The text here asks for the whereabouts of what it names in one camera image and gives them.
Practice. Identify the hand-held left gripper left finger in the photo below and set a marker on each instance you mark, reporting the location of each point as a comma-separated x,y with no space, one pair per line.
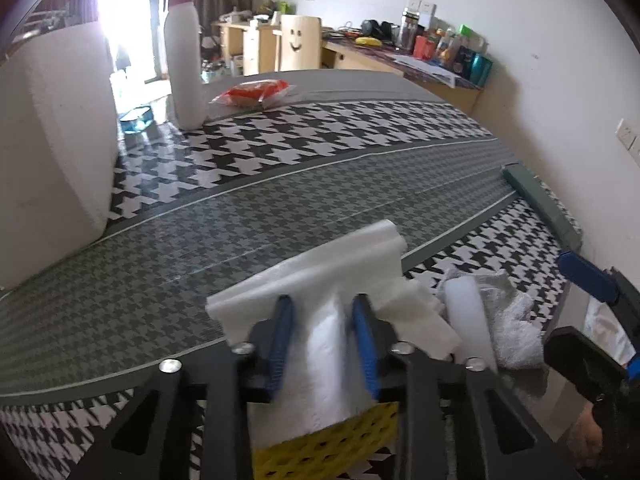
280,345

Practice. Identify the white pump bottle red cap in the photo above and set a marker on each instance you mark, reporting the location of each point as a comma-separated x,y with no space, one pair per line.
182,60

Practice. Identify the printed papers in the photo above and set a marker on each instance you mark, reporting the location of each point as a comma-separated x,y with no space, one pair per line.
425,69

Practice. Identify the green carton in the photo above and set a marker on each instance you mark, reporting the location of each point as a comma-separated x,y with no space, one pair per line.
284,8

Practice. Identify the yellow object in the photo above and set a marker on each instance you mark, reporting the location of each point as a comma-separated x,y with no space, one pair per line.
367,40

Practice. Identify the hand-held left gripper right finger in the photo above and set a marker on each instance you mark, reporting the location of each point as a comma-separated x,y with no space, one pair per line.
362,345

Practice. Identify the group of bottles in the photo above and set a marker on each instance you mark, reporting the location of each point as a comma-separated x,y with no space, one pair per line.
450,50

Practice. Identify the translucent white plastic bottle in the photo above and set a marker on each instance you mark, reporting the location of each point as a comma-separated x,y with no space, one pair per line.
467,320

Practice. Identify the plain wooden desk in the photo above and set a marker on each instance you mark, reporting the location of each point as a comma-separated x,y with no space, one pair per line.
235,40

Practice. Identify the blue spray bottle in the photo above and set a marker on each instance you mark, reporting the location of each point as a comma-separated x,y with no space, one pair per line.
137,122

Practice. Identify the red snack packet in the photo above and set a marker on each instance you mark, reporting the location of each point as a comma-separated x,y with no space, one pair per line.
250,92

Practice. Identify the white paper towel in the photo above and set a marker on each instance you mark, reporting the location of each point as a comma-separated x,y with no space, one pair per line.
325,280

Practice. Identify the wooden desk patterned cover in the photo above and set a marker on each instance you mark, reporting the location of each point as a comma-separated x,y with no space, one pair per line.
350,57

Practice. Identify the yellow mesh sponge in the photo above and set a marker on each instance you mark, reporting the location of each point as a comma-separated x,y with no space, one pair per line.
320,455

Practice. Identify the glass balcony door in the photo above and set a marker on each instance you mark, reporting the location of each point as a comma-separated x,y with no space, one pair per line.
140,10

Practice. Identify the grey towel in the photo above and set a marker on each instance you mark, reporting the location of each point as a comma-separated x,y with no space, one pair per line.
515,330

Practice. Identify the dark green smartphone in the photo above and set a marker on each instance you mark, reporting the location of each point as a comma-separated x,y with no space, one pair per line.
545,205

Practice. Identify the black headphones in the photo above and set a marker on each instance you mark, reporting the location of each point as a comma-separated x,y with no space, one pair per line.
377,29

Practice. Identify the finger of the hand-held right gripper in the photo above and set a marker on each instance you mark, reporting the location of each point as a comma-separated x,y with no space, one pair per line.
580,360
587,275

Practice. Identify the person's right hand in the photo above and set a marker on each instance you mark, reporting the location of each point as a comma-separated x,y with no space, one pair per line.
582,435

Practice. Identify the wooden chair smiley face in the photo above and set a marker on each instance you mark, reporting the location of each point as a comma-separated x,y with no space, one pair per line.
300,50

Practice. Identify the white foam box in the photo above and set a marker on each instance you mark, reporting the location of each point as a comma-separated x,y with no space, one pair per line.
50,160

